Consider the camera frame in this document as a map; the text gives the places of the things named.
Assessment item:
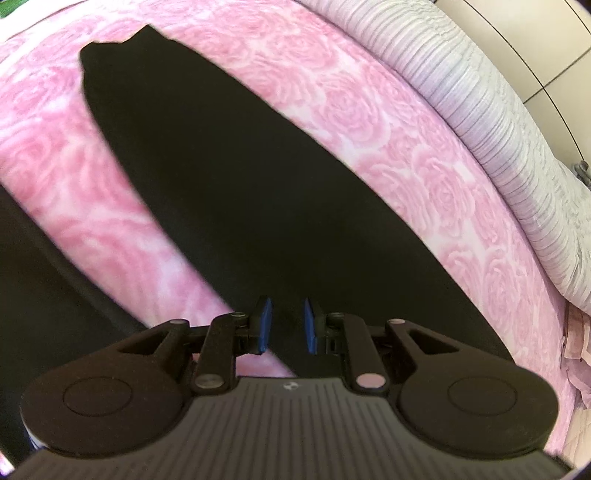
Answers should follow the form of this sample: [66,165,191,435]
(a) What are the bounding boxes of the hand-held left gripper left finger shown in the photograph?
[117,296,273,396]

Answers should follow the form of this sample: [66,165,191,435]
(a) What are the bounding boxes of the pink rose blanket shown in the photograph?
[0,0,583,463]

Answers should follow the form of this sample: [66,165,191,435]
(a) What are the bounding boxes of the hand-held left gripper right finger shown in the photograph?
[301,297,500,396]

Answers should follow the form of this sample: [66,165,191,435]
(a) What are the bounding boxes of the folded pink cloth stack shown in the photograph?
[561,305,591,408]

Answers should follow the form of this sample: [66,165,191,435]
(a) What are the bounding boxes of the white wardrobe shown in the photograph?
[435,0,591,186]

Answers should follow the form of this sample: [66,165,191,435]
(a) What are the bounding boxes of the black pants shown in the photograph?
[79,24,514,380]

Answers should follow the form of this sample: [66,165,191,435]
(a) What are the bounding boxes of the dark cloth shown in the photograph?
[0,184,155,464]

